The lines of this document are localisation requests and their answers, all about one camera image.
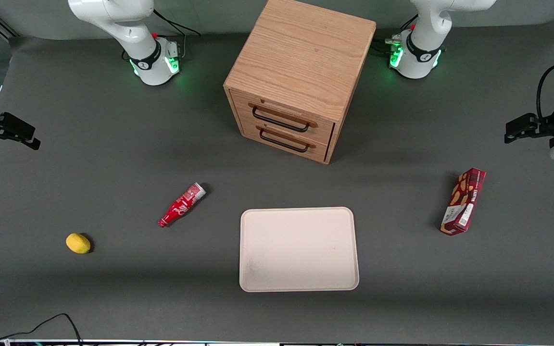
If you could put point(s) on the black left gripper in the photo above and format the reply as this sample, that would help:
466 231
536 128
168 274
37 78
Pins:
549 126

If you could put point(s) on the red cookie box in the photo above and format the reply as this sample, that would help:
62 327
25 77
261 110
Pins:
467 202

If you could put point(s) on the red cola bottle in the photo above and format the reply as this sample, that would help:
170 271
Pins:
181 205

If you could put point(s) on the wooden drawer cabinet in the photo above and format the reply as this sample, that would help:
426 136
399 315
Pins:
301 53

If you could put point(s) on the beige rectangular tray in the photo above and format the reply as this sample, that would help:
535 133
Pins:
298 250

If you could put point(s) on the yellow lemon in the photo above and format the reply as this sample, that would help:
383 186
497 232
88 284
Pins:
78 243

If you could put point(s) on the dark grey table mat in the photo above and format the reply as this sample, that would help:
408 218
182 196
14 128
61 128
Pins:
113 144

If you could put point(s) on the wooden drawer front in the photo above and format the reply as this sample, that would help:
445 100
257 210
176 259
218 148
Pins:
325 129
248 127

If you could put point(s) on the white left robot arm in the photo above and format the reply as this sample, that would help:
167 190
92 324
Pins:
426 29

